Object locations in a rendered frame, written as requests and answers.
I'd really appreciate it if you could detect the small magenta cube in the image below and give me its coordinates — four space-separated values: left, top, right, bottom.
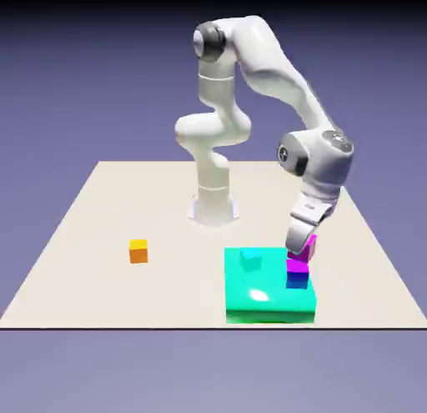
287 234 318 264

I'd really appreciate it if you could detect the large teal box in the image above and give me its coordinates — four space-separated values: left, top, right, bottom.
224 246 319 325

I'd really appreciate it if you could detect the small cyan cube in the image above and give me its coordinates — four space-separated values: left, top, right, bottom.
239 247 263 273

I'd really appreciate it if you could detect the small blue cube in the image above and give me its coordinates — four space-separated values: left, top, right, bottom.
285 259 310 290

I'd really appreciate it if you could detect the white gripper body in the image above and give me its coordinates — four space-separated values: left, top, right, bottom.
284 214 324 256

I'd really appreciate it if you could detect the small orange cube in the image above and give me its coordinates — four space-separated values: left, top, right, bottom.
128 239 149 264

